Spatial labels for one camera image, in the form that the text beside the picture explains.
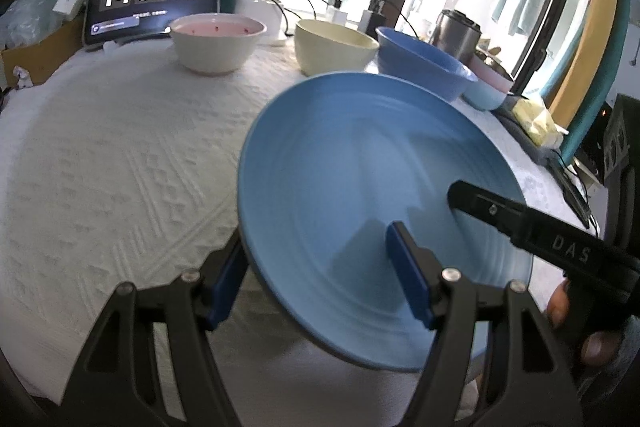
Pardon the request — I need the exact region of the large light blue plate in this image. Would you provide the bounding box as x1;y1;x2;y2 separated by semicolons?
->
238;72;533;372

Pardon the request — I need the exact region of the dark blue bowl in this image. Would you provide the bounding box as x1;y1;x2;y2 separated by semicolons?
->
375;26;478;102

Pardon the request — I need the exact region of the cream bowl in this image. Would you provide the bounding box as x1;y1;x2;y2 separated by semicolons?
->
294;20;380;77

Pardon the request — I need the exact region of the white bowl pink inside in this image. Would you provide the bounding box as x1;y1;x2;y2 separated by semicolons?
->
168;13;267;76

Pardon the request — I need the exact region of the right hand dark glove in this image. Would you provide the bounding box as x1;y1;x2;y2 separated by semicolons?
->
546;280;639;407

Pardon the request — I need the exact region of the dark grey folded cloth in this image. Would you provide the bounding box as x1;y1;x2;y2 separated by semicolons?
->
491;95;559;167

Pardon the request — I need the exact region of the yellow tissue pack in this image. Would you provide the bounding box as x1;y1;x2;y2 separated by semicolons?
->
511;98;567;148

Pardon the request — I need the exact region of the light blue small bowl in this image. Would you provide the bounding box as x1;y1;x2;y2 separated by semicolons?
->
462;78;508;112

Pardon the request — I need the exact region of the pink small bowl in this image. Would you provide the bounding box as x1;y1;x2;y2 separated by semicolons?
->
470;54;514;93

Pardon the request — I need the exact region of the white textured tablecloth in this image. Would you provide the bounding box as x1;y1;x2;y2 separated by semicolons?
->
0;33;601;427

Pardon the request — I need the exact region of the steel travel tumbler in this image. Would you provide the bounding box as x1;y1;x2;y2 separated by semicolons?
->
430;9;482;65

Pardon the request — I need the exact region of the black power adapter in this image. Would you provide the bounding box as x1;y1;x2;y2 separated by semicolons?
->
357;10;386;38

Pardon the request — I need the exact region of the cardboard box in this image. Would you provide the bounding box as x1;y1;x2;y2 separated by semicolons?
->
1;17;84;88

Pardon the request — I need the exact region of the white charger plug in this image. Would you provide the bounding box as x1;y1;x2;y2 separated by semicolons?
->
326;0;348;26

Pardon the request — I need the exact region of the clear plastic bag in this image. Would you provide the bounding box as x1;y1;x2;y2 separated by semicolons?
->
1;0;64;50

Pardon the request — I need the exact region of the small white box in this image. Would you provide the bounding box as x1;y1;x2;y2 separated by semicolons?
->
52;0;85;20

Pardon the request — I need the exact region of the white lamp base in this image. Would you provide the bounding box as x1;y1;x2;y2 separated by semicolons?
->
234;0;286;46

